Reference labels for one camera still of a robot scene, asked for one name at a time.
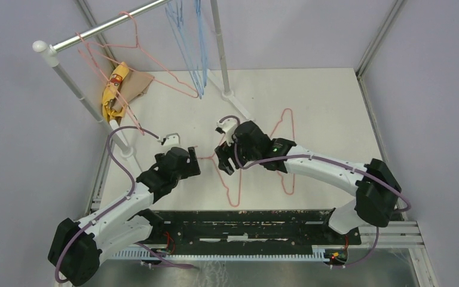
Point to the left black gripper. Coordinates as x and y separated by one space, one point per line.
191 168

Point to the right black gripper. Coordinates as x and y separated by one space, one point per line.
225 151

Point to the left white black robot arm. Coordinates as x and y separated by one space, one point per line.
80 247

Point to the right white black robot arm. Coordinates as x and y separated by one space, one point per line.
374 189

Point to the beige cloth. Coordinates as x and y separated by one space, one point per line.
133 85

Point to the yellow patterned cloth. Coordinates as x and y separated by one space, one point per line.
111 90

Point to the silver horizontal rack rod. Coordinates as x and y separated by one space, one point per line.
111 23

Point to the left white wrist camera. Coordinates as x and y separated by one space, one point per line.
171 140

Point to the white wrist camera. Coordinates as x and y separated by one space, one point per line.
171 140
227 125

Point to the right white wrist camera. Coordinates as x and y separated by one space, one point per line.
227 125

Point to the rear white rack post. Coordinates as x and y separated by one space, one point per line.
221 49

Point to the white rack post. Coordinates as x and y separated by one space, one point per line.
46 51
221 49

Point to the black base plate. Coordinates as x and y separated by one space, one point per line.
246 232

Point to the white toothed cable duct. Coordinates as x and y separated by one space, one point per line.
138 253

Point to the left white rack post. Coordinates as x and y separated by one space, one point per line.
46 51

